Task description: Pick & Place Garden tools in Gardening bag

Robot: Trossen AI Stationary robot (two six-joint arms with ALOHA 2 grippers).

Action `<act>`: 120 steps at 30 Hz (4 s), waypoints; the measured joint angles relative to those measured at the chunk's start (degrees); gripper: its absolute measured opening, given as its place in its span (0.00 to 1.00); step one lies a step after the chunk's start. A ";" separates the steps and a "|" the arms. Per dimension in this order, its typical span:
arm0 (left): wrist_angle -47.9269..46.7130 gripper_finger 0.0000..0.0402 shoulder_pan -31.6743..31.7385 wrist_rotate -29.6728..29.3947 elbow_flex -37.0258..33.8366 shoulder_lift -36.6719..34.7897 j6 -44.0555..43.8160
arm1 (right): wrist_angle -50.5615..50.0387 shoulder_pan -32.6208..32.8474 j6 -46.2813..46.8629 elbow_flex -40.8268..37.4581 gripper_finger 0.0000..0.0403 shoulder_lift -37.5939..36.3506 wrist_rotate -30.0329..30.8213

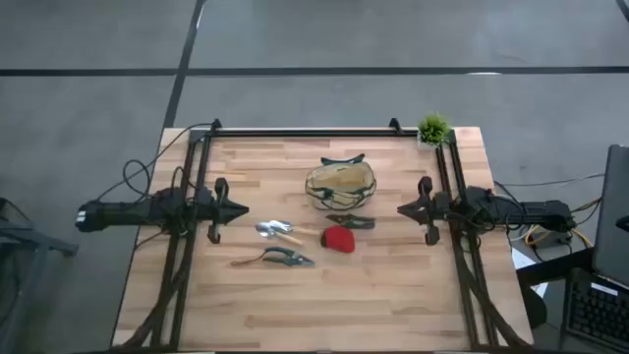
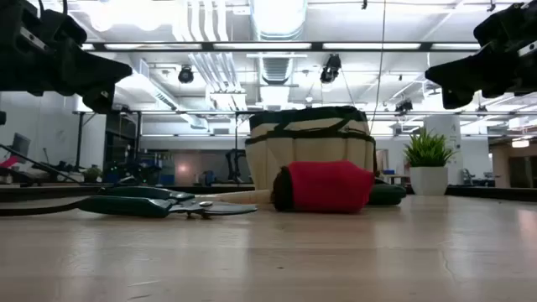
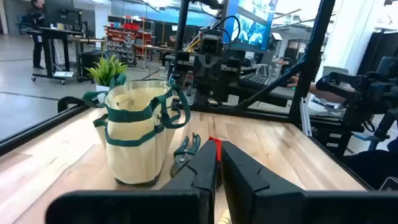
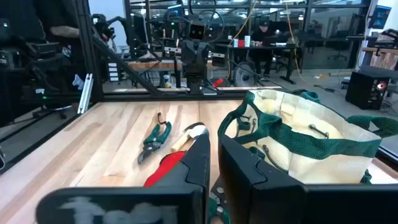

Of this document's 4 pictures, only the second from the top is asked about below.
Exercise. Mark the black background robot arm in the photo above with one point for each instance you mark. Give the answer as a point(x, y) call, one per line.
point(235, 165)

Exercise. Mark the small background potted plant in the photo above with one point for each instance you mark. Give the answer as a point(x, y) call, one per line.
point(91, 174)

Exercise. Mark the black ceiling spotlight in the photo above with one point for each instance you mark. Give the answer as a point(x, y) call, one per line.
point(331, 67)
point(186, 75)
point(404, 106)

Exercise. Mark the dark computer monitor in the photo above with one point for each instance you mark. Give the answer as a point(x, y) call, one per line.
point(20, 144)

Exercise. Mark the red gardening glove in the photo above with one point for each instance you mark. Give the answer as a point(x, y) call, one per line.
point(327, 186)

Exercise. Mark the white round column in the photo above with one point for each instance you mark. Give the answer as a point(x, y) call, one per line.
point(449, 126)

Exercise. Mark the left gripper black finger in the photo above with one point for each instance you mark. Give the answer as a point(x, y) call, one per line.
point(96, 69)
point(100, 100)

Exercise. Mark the dark green rounded object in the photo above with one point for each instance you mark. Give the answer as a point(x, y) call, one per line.
point(388, 194)

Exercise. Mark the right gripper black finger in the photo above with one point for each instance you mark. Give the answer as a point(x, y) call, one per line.
point(461, 73)
point(454, 100)

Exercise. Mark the green plant in white pot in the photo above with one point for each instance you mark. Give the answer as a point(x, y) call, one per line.
point(428, 180)

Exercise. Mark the black shelving rack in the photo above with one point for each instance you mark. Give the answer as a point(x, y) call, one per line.
point(119, 142)

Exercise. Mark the beige green-trimmed gardening bag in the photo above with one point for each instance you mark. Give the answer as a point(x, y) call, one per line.
point(310, 147)

